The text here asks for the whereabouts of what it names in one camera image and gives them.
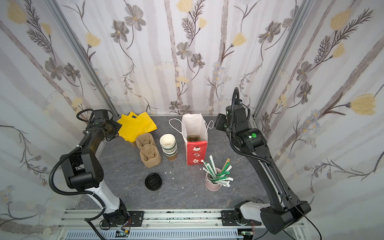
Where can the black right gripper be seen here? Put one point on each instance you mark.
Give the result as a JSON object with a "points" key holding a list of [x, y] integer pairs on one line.
{"points": [[221, 121]]}

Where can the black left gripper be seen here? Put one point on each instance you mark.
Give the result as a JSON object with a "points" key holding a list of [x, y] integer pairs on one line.
{"points": [[111, 130]]}

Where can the red white paper gift bag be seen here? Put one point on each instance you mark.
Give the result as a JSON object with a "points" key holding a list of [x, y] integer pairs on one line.
{"points": [[194, 130]]}

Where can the single pulp cup carrier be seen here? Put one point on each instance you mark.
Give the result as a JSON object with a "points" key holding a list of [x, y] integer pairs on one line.
{"points": [[193, 138]]}

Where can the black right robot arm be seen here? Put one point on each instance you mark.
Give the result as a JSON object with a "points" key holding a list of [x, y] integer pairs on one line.
{"points": [[284, 208]]}

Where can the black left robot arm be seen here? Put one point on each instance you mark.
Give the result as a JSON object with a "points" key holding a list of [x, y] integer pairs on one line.
{"points": [[84, 174]]}

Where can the yellow napkin stack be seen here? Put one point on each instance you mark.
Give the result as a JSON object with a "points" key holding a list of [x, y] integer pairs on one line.
{"points": [[135, 125]]}

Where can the stack of pulp cup carriers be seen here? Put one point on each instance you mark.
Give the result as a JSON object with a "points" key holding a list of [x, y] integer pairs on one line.
{"points": [[149, 152]]}

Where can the pink cup with utensils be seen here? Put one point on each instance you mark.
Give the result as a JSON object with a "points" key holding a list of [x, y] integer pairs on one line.
{"points": [[215, 177]]}

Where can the stack of paper cups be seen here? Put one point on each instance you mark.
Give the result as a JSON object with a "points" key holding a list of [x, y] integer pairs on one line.
{"points": [[169, 146]]}

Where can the stack of black cup lids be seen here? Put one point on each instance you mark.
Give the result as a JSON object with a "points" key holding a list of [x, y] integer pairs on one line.
{"points": [[153, 182]]}

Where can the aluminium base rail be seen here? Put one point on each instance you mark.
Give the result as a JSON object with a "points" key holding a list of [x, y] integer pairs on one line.
{"points": [[206, 224]]}

